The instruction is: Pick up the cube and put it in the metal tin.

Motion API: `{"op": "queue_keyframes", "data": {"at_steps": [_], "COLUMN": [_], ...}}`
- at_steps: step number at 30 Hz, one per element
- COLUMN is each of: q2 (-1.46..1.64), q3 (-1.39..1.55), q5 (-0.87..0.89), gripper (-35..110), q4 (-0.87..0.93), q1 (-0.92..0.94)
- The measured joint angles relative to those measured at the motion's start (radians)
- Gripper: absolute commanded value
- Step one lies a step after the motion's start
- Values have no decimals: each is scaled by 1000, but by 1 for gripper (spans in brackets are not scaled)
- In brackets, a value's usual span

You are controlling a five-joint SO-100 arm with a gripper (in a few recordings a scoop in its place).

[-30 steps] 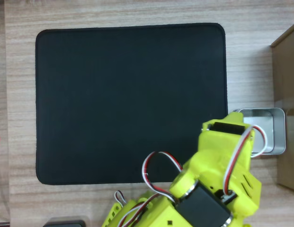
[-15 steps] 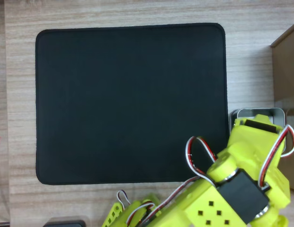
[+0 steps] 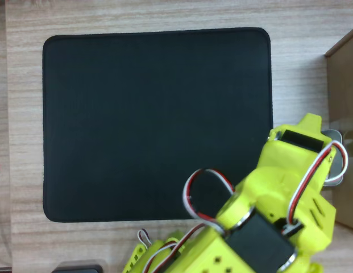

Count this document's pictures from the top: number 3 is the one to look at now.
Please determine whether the red white black base cable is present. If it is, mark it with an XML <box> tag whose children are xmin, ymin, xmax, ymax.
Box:
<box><xmin>136</xmin><ymin>223</ymin><xmax>207</xmax><ymax>273</ymax></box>

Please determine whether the red white black arm cable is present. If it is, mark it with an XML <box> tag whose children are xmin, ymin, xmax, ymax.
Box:
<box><xmin>182</xmin><ymin>168</ymin><xmax>236</xmax><ymax>223</ymax></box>

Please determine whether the brown cardboard box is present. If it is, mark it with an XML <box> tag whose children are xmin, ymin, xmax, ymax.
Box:
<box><xmin>325</xmin><ymin>26</ymin><xmax>353</xmax><ymax>231</ymax></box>

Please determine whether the black mouse mat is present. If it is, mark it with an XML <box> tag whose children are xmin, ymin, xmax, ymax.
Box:
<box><xmin>41</xmin><ymin>27</ymin><xmax>274</xmax><ymax>224</ymax></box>

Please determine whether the black flat device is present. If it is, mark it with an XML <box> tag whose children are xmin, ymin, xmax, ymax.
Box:
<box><xmin>51</xmin><ymin>264</ymin><xmax>105</xmax><ymax>273</ymax></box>

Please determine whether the grey metal object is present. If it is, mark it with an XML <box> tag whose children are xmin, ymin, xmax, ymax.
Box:
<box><xmin>320</xmin><ymin>129</ymin><xmax>345</xmax><ymax>187</ymax></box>

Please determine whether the red white black gripper cable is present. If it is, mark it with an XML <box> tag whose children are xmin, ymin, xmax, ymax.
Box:
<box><xmin>281</xmin><ymin>140</ymin><xmax>349</xmax><ymax>235</ymax></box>

